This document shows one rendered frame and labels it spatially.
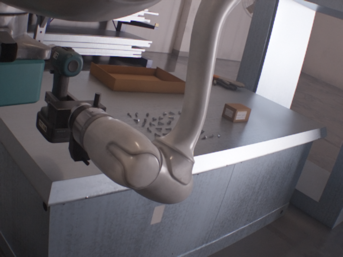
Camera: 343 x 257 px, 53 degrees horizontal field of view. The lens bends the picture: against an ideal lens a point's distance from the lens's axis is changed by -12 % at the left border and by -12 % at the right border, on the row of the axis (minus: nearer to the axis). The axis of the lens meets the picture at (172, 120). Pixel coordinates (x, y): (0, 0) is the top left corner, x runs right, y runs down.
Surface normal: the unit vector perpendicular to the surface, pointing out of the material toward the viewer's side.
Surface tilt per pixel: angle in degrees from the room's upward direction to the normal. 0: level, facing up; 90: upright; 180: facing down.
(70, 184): 68
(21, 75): 90
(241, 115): 90
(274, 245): 0
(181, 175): 78
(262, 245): 0
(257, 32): 90
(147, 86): 90
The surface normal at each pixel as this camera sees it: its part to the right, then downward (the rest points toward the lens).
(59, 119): 0.63, 0.39
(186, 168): 0.71, 0.19
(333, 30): -0.74, 0.04
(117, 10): 0.12, 0.99
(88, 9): -0.10, 0.98
